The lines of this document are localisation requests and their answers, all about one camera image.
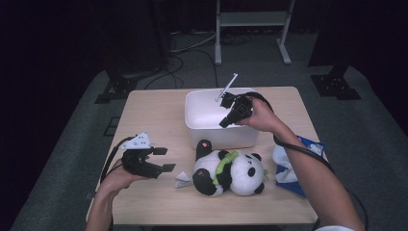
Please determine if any person's white shirt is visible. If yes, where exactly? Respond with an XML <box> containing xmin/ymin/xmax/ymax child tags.
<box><xmin>315</xmin><ymin>224</ymin><xmax>354</xmax><ymax>231</ymax></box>

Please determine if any black stand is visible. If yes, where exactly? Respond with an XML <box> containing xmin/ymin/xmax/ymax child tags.
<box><xmin>93</xmin><ymin>57</ymin><xmax>140</xmax><ymax>105</ymax></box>
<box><xmin>309</xmin><ymin>63</ymin><xmax>363</xmax><ymax>101</ymax></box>

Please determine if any white plastic bin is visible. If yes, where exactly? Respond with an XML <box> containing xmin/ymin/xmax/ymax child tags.
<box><xmin>184</xmin><ymin>87</ymin><xmax>261</xmax><ymax>151</ymax></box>

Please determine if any left hand-held gripper black cable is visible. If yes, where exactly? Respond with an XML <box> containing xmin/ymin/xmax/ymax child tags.
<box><xmin>99</xmin><ymin>136</ymin><xmax>137</xmax><ymax>187</ymax></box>

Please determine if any black floor cable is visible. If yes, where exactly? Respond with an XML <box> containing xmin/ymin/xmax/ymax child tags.
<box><xmin>143</xmin><ymin>47</ymin><xmax>219</xmax><ymax>90</ymax></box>

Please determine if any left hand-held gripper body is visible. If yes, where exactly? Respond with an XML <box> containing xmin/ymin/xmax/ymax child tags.
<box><xmin>120</xmin><ymin>132</ymin><xmax>164</xmax><ymax>180</ymax></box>

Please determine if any person's left hand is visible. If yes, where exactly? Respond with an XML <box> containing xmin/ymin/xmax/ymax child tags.
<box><xmin>96</xmin><ymin>158</ymin><xmax>142</xmax><ymax>194</ymax></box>

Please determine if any blue wet wipe pack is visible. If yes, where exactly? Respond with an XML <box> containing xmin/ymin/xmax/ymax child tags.
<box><xmin>274</xmin><ymin>135</ymin><xmax>326</xmax><ymax>198</ymax></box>

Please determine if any white wet wipe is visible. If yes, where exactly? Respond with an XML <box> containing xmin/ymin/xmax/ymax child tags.
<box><xmin>271</xmin><ymin>143</ymin><xmax>300</xmax><ymax>185</ymax></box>

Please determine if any white metal stand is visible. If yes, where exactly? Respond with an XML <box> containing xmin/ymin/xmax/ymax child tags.
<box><xmin>214</xmin><ymin>0</ymin><xmax>296</xmax><ymax>66</ymax></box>

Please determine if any right hand-held gripper black cable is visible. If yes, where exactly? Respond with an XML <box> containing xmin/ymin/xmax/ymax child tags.
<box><xmin>244</xmin><ymin>90</ymin><xmax>370</xmax><ymax>231</ymax></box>

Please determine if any light grey floor cable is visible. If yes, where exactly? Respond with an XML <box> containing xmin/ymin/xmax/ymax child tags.
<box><xmin>169</xmin><ymin>31</ymin><xmax>219</xmax><ymax>54</ymax></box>

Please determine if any hand-held gripper black cable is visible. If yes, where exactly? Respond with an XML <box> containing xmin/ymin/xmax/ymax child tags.
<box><xmin>99</xmin><ymin>136</ymin><xmax>137</xmax><ymax>187</ymax></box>
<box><xmin>244</xmin><ymin>90</ymin><xmax>370</xmax><ymax>231</ymax></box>

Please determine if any black tape square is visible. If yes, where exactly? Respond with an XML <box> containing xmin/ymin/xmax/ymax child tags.
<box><xmin>102</xmin><ymin>116</ymin><xmax>121</xmax><ymax>138</ymax></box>

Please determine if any panda plush toy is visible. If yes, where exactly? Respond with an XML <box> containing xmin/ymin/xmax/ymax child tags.
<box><xmin>173</xmin><ymin>138</ymin><xmax>269</xmax><ymax>198</ymax></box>

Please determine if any person's right hand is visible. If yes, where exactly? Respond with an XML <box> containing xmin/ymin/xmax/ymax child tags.
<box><xmin>235</xmin><ymin>96</ymin><xmax>287</xmax><ymax>135</ymax></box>

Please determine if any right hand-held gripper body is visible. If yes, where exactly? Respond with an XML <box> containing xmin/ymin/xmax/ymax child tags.
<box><xmin>215</xmin><ymin>72</ymin><xmax>255</xmax><ymax>120</ymax></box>

